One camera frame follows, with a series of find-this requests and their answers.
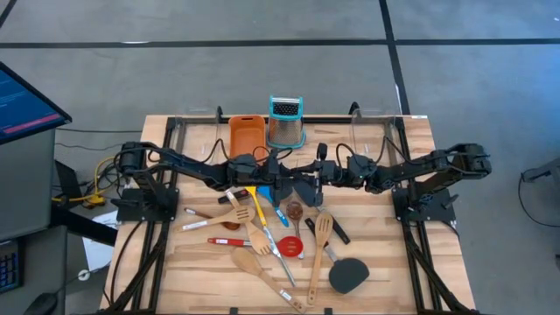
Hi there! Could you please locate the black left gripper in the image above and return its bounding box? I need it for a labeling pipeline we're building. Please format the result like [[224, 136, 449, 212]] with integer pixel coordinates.
[[227, 148, 308, 190]]

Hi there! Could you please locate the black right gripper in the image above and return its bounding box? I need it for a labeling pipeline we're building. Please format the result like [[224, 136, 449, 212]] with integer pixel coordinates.
[[299, 143, 368, 192]]

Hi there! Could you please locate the blue silicone spoon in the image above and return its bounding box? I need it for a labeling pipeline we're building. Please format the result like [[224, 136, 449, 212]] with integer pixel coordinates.
[[256, 185, 291, 228]]

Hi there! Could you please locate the yellow silicone spoon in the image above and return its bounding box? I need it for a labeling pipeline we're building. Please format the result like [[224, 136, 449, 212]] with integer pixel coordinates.
[[244, 185, 269, 228]]

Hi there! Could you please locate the long wooden slotted spatula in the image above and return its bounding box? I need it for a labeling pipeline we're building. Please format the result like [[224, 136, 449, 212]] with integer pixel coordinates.
[[306, 212, 334, 306]]

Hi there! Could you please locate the wooden fork spoon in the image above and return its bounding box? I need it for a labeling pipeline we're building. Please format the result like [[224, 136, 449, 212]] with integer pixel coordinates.
[[224, 187, 273, 256]]

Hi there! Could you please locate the dark brown wooden spoon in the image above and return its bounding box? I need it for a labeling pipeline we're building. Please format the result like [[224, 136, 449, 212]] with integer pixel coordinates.
[[183, 206, 242, 232], [285, 200, 306, 260]]

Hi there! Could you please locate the large round black spatula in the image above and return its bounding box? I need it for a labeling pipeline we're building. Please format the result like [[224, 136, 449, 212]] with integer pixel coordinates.
[[304, 217, 371, 295]]

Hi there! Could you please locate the teal steel box grater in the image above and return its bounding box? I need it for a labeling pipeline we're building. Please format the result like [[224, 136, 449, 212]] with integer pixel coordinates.
[[266, 94, 307, 151]]

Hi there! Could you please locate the orange plastic bin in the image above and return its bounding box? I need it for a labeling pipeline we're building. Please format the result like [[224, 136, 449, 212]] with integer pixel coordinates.
[[227, 115, 268, 161]]

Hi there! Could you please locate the clear plastic bin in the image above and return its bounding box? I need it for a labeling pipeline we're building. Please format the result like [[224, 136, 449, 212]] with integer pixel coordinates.
[[174, 108, 222, 155], [349, 108, 402, 164]]

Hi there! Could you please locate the red slotted spoon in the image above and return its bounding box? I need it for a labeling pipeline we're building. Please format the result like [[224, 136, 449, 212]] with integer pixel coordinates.
[[206, 235, 305, 259]]

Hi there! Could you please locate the large light wooden spoon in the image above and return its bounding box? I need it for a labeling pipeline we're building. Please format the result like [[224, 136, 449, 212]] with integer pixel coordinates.
[[230, 247, 308, 315]]

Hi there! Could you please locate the white paper sheet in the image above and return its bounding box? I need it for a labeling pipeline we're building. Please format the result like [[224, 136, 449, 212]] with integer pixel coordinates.
[[81, 209, 120, 272]]

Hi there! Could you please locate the grey chair base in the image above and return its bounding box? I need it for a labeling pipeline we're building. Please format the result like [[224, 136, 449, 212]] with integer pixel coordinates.
[[520, 157, 560, 184]]

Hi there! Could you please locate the dark desk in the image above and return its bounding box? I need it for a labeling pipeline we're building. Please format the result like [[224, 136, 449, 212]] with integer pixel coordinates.
[[0, 227, 67, 315]]

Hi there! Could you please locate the computer monitor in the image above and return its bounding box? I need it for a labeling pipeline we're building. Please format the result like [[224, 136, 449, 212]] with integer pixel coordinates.
[[0, 60, 74, 145]]

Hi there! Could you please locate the black computer mouse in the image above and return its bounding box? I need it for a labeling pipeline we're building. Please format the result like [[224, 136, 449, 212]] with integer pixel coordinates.
[[24, 291, 59, 315]]

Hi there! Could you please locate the black keyboard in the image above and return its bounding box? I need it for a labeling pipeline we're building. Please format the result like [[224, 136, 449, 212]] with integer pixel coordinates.
[[0, 240, 24, 294]]

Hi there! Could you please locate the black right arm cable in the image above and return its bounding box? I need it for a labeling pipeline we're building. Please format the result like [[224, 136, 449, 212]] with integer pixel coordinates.
[[334, 135, 410, 170]]

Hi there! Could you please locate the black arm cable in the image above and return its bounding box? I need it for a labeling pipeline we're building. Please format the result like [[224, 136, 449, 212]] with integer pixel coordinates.
[[208, 137, 295, 164], [334, 135, 410, 170]]

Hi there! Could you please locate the black aluminium table frame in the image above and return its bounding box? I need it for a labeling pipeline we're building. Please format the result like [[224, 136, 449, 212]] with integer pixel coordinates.
[[102, 114, 480, 315]]

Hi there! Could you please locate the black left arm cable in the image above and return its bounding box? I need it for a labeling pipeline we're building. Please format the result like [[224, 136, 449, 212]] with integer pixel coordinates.
[[208, 137, 295, 164]]

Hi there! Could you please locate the stainless steel utensil handle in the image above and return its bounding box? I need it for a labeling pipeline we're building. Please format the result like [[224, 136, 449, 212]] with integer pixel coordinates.
[[262, 225, 298, 288]]

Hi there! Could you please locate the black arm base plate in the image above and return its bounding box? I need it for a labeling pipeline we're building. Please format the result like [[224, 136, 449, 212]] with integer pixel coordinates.
[[115, 187, 180, 223], [392, 186, 457, 223]]

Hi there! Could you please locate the yellow cable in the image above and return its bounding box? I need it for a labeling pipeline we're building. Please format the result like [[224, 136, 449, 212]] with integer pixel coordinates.
[[51, 155, 116, 207]]

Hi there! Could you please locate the black floor cable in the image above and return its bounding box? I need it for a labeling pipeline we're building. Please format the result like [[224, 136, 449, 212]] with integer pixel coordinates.
[[54, 126, 144, 152], [517, 168, 560, 228]]

